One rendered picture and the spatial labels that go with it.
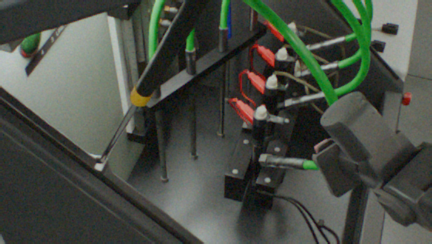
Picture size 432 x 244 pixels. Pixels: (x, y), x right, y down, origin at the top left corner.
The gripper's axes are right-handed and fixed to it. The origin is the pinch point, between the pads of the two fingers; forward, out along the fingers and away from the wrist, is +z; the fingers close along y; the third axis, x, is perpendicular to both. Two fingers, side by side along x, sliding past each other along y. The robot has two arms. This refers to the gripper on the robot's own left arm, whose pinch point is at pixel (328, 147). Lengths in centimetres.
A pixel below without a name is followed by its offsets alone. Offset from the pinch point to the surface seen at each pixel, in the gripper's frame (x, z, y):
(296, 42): -16.8, -7.2, -0.4
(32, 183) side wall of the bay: -17.8, -2.5, 37.0
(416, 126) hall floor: 68, 143, -84
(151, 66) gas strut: -24.6, -23.7, 18.8
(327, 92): -9.3, -7.7, -0.8
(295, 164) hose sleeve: 1.5, 5.2, 4.2
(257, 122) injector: -3.3, 20.4, 3.1
